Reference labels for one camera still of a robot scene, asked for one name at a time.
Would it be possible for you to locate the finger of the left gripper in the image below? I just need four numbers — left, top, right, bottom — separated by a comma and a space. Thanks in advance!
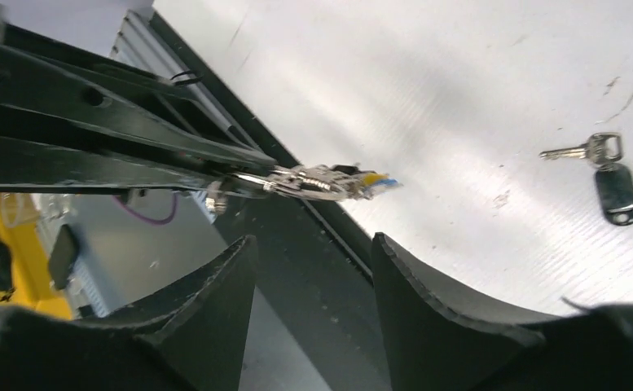
0, 24, 274, 168
0, 137, 214, 194

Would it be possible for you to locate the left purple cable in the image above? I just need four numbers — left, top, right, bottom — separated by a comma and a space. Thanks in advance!
113, 194, 180, 226

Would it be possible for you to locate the silver keyring with keys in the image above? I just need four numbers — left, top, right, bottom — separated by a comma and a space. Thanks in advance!
204, 165, 402, 215

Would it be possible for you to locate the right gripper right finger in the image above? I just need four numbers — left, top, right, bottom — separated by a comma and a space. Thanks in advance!
371, 233, 633, 390

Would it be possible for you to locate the key with black tag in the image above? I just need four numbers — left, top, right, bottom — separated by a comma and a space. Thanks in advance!
538, 132, 633, 226

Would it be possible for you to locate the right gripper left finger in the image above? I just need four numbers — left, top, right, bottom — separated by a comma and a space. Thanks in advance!
0, 235, 257, 390

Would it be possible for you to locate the black phone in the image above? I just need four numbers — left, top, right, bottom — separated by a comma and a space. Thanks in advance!
47, 224, 81, 291

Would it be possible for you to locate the clear plastic cup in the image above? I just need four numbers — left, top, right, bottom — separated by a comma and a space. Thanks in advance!
0, 193, 41, 228

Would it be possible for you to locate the yellow box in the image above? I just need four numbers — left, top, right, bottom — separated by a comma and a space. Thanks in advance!
0, 193, 73, 319

